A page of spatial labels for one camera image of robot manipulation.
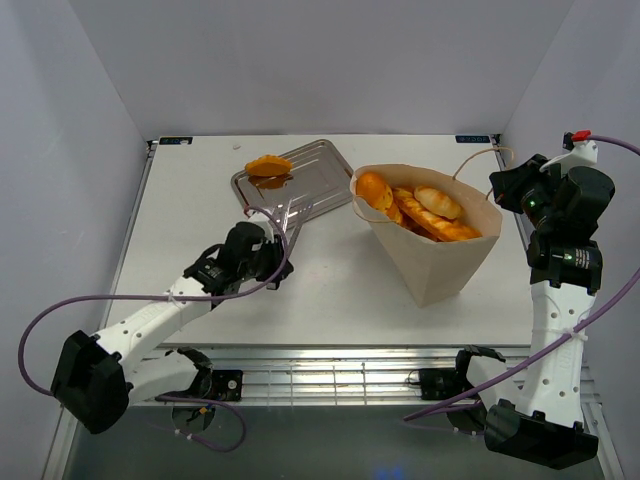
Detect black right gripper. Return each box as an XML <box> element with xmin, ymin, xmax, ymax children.
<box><xmin>489</xmin><ymin>154</ymin><xmax>567</xmax><ymax>231</ymax></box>

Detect pale shell fake bread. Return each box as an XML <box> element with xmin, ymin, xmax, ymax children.
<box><xmin>413</xmin><ymin>186</ymin><xmax>463</xmax><ymax>220</ymax></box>

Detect twisted fake bread front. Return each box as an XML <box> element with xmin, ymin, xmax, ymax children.
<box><xmin>392</xmin><ymin>188</ymin><xmax>482</xmax><ymax>242</ymax></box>

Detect cream paper bag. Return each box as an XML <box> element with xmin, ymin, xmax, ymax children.
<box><xmin>350</xmin><ymin>164</ymin><xmax>503</xmax><ymax>307</ymax></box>

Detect small striped fake bread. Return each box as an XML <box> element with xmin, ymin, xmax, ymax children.
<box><xmin>245</xmin><ymin>155</ymin><xmax>293</xmax><ymax>177</ymax></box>

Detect long fake baguette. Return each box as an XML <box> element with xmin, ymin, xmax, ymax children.
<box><xmin>356</xmin><ymin>172</ymin><xmax>403</xmax><ymax>225</ymax></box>

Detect silver metal tongs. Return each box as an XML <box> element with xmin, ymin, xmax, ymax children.
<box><xmin>266</xmin><ymin>200</ymin><xmax>314</xmax><ymax>290</ymax></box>

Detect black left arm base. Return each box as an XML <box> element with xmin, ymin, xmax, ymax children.
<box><xmin>163</xmin><ymin>369</ymin><xmax>244</xmax><ymax>402</ymax></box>

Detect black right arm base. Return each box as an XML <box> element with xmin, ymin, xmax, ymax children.
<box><xmin>406</xmin><ymin>368</ymin><xmax>470</xmax><ymax>401</ymax></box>

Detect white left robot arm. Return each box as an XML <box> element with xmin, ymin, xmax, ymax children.
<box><xmin>51</xmin><ymin>221</ymin><xmax>293</xmax><ymax>434</ymax></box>

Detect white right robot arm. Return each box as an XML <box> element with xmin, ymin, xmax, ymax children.
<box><xmin>478</xmin><ymin>153</ymin><xmax>615</xmax><ymax>470</ymax></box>

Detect silver metal tray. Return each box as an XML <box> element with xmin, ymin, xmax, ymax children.
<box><xmin>231</xmin><ymin>139</ymin><xmax>353</xmax><ymax>219</ymax></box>

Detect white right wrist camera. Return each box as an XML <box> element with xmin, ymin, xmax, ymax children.
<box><xmin>539</xmin><ymin>130</ymin><xmax>598</xmax><ymax>175</ymax></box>

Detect aluminium frame rail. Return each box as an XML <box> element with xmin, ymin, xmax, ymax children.
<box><xmin>62</xmin><ymin>344</ymin><xmax>601</xmax><ymax>409</ymax></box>

